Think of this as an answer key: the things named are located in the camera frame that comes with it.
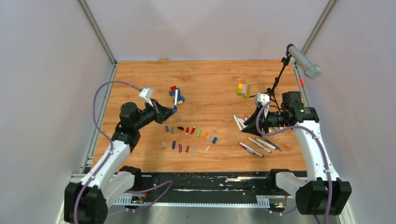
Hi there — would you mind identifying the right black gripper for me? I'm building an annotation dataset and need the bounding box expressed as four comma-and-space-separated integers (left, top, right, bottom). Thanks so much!
242, 106, 289, 136

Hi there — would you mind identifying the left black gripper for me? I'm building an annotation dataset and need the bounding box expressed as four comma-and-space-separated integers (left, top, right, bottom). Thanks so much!
134, 98, 177, 130

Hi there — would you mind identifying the dark green slim pen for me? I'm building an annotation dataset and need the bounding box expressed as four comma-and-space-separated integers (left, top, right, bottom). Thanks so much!
262, 136, 282, 151

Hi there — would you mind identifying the white pen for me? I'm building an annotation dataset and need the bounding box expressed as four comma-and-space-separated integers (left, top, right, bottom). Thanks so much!
256, 138, 276, 150

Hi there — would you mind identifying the purple capped pen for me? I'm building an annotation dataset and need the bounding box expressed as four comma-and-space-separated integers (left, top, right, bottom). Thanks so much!
248, 137, 272, 153

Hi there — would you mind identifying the white pen body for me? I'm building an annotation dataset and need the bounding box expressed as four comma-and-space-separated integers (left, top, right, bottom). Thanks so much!
233, 114, 243, 131

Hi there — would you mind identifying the red slim pen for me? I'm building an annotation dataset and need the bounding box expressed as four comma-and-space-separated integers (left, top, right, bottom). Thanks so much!
236, 142, 256, 155

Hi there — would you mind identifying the blue capped pen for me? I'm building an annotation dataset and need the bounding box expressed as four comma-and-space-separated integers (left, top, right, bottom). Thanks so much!
174, 89, 178, 110

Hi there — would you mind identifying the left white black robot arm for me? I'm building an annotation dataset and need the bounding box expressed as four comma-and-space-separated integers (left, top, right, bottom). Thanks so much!
64, 99, 177, 224

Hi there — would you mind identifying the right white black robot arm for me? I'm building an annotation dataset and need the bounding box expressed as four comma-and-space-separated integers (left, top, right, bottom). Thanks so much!
242, 91, 352, 217

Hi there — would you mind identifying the blue red block toy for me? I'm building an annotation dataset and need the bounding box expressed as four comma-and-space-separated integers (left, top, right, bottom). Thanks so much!
169, 86, 185, 106

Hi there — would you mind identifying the colourful block stack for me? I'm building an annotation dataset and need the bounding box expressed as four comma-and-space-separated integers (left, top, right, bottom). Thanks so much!
236, 83, 249, 99

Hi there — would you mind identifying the black microphone stand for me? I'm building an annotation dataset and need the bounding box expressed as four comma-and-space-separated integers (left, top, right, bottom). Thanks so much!
265, 53, 291, 104

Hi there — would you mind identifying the silver microphone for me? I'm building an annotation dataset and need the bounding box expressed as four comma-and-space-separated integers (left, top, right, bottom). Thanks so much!
286, 44, 321, 80

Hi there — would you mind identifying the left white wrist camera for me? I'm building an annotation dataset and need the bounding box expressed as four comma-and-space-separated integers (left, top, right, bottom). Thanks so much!
139, 87, 154, 107

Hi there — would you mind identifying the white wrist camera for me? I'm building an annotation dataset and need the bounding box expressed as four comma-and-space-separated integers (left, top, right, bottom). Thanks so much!
139, 87, 154, 107
254, 93, 270, 107

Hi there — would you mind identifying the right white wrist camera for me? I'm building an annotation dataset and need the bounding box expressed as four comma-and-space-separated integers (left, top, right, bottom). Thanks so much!
254, 93, 270, 107

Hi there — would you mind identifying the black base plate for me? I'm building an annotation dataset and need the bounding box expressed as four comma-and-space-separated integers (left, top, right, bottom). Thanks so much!
133, 171, 287, 203

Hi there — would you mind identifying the slotted cable duct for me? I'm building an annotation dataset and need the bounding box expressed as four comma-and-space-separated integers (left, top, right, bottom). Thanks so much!
113, 195, 270, 209

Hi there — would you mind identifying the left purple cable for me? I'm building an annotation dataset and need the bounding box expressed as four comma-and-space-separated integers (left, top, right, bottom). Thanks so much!
73, 80, 174, 224

